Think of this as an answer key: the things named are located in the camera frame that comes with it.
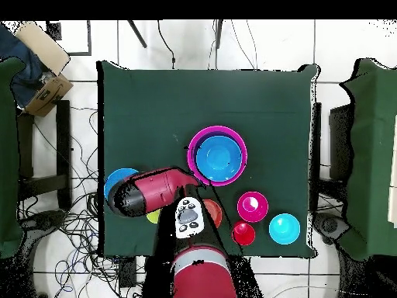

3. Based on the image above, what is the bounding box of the small blue bowl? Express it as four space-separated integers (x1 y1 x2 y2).
268 213 302 246

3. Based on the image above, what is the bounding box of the black cable with connector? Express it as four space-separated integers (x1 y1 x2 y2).
157 19 176 69

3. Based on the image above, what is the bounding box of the dark green tablecloth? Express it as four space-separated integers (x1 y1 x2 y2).
97 60 320 258

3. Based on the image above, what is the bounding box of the red cup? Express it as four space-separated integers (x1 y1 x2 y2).
232 220 257 247

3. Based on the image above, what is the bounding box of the beige cushion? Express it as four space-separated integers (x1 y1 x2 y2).
15 20 71 76

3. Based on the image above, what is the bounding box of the black floor box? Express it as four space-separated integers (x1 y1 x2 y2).
118 256 137 288

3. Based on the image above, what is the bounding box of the small crimson bowl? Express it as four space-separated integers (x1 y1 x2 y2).
236 191 270 224

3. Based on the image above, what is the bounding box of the large pink bowl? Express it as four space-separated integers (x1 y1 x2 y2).
186 125 248 187

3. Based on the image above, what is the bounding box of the medium blue bowl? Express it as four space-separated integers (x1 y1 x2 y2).
195 135 243 182
104 168 140 199

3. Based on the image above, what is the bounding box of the tangle of black cables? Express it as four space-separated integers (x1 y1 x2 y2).
18 105 150 298

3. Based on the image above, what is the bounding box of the dark blue cloth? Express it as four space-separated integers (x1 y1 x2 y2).
0 24 54 108

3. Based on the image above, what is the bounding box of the small orange bowl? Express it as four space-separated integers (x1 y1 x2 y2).
202 199 223 230

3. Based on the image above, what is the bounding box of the yellow cup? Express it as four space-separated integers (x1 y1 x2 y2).
146 209 161 225

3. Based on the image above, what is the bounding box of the brown cardboard box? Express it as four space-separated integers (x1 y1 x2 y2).
24 74 74 118

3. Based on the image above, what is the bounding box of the black box cabinet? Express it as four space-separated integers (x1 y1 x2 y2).
328 105 354 181

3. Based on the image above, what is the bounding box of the black stand frame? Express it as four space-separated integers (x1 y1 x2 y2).
16 99 72 210

